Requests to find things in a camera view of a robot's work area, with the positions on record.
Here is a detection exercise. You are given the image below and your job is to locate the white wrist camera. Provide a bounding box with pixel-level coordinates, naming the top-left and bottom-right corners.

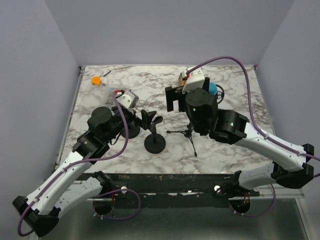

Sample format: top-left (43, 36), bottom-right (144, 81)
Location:
top-left (180, 70), bottom-right (205, 94)
top-left (113, 89), bottom-right (139, 109)

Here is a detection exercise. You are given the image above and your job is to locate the black round-base microphone stand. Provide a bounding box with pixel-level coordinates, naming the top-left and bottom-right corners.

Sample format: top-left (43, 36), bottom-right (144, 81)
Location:
top-left (144, 116), bottom-right (166, 154)

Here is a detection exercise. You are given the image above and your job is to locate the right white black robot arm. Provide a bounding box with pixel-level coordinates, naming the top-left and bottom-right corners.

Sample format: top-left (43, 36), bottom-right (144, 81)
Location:
top-left (165, 86), bottom-right (314, 196)

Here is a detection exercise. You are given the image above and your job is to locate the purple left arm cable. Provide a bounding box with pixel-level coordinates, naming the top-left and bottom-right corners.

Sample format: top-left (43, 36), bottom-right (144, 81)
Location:
top-left (17, 93), bottom-right (130, 237)

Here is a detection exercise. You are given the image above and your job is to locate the gold microphone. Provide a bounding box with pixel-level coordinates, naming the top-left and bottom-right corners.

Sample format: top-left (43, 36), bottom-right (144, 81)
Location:
top-left (178, 74), bottom-right (186, 86)

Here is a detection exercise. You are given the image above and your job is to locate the black stand holding gold microphone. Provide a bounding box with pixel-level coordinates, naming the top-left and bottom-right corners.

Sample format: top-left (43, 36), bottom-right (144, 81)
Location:
top-left (128, 121), bottom-right (141, 139)

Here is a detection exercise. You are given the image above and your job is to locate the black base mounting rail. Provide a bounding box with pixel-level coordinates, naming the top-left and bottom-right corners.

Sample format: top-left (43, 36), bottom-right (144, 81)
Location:
top-left (78, 171), bottom-right (260, 209)

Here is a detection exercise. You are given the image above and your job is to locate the orange round cap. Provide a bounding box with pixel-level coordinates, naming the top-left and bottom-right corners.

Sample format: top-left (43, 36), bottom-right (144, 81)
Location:
top-left (91, 76), bottom-right (102, 85)

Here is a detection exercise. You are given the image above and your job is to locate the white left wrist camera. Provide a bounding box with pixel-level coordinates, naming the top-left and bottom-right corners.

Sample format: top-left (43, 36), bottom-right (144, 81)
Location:
top-left (113, 89), bottom-right (139, 109)

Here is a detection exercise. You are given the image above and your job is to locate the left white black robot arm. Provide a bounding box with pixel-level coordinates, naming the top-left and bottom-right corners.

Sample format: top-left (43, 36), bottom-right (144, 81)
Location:
top-left (12, 105), bottom-right (156, 237)

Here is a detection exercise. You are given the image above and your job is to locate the black tripod shock-mount stand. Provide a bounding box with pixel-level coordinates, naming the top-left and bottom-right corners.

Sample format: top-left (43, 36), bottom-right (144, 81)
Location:
top-left (166, 84), bottom-right (225, 157)

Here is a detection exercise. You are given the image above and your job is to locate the blue foam-head microphone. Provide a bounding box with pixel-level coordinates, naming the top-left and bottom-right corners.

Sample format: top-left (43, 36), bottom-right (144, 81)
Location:
top-left (209, 82), bottom-right (218, 95)

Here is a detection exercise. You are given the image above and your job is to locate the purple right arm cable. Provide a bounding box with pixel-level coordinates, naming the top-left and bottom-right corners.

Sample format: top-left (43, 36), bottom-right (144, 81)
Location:
top-left (187, 56), bottom-right (320, 218)

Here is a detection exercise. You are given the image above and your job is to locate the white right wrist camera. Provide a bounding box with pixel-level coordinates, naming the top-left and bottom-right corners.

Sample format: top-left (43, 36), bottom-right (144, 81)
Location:
top-left (180, 70), bottom-right (205, 94)

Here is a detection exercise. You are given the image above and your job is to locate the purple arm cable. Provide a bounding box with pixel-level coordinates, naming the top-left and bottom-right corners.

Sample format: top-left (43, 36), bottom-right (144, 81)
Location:
top-left (187, 56), bottom-right (320, 218)
top-left (17, 93), bottom-right (130, 237)

